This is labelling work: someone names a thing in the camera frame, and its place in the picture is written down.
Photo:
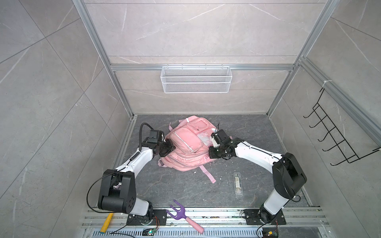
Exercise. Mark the white wire mesh basket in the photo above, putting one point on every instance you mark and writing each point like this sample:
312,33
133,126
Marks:
196,79

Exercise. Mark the black wire hook rack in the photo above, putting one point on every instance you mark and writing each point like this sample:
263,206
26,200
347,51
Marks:
332,131

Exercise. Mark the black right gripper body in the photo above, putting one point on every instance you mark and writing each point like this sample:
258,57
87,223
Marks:
217,152

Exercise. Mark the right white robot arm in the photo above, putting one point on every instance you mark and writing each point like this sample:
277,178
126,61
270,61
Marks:
288,176

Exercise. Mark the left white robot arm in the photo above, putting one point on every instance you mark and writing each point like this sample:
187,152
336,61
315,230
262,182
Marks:
118,192

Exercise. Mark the clear plastic pen box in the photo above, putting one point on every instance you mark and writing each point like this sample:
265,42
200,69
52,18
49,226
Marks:
238,184

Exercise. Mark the yellow toy shovel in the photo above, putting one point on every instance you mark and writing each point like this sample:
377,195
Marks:
106,223

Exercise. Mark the pink school backpack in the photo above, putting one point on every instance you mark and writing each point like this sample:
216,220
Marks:
192,139

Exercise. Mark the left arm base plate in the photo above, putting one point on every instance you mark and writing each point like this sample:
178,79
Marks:
157,217

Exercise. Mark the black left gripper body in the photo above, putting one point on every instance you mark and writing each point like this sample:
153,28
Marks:
164,148

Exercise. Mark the small green circuit board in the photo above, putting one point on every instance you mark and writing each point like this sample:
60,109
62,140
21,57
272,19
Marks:
149,232

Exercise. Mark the purple toy garden fork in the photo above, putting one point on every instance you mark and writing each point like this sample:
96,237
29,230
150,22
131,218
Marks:
181,214

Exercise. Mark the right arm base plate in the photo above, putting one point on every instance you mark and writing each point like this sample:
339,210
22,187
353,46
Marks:
262,216

